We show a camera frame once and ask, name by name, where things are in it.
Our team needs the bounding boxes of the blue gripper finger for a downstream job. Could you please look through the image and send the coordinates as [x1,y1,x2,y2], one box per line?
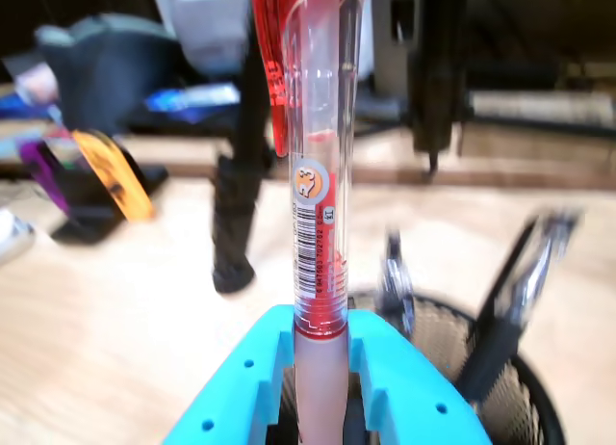
[163,303,295,445]
[346,312,492,445]

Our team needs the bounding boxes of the clear pen black cap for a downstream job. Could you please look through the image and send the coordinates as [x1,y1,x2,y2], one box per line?
[456,208,586,403]

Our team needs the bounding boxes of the clear pen grey grip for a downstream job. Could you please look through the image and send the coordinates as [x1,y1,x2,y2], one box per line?
[379,227,418,335]

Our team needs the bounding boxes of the red clear pen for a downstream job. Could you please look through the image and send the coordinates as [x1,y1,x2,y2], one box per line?
[249,0,365,445]

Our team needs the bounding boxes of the black mesh pen holder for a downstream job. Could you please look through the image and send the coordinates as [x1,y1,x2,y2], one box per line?
[281,290,567,445]

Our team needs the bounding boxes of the black tripod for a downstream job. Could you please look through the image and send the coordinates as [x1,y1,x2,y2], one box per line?
[211,0,471,295]

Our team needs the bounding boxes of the orange game controller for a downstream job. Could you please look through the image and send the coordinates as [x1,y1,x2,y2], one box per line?
[71,129,156,223]

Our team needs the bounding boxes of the black tray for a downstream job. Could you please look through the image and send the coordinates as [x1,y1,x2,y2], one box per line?
[127,97,270,138]

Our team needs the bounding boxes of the purple game controller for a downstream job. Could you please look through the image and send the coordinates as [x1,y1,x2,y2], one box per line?
[18,141,71,215]

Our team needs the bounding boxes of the blue packet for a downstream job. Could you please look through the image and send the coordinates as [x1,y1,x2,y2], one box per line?
[143,83,242,123]

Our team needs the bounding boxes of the cardboard box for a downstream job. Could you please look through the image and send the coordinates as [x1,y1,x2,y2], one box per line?
[469,91,616,141]

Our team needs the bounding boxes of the grey-green chair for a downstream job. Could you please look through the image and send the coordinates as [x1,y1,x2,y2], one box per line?
[34,13,189,136]

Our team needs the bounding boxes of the white plastic bag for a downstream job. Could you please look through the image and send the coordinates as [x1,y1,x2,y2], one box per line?
[13,62,62,107]

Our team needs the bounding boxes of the white paper box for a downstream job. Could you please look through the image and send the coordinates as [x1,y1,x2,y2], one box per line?
[167,0,251,75]

